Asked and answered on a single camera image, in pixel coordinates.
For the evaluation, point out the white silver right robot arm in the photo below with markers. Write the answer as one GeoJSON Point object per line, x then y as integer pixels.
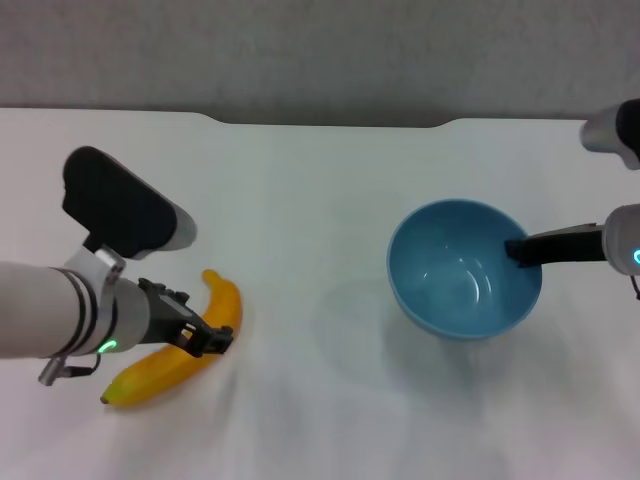
{"type": "Point", "coordinates": [620, 240]}

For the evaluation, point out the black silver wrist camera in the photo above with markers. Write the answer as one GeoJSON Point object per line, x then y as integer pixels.
{"type": "Point", "coordinates": [115, 205]}
{"type": "Point", "coordinates": [605, 130]}

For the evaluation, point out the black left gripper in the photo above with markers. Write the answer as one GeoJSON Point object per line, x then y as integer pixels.
{"type": "Point", "coordinates": [165, 315]}

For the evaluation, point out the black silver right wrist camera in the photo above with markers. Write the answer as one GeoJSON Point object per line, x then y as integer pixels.
{"type": "Point", "coordinates": [605, 130]}

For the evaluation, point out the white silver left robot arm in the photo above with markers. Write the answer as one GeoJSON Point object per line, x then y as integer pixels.
{"type": "Point", "coordinates": [40, 310]}

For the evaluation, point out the yellow banana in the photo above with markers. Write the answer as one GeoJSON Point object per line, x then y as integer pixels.
{"type": "Point", "coordinates": [150, 375]}

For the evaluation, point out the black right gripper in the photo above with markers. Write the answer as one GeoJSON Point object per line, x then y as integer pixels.
{"type": "Point", "coordinates": [570, 245]}

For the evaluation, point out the blue bowl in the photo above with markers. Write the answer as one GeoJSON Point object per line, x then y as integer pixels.
{"type": "Point", "coordinates": [450, 280]}

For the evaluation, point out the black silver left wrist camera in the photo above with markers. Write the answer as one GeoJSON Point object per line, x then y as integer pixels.
{"type": "Point", "coordinates": [115, 205]}

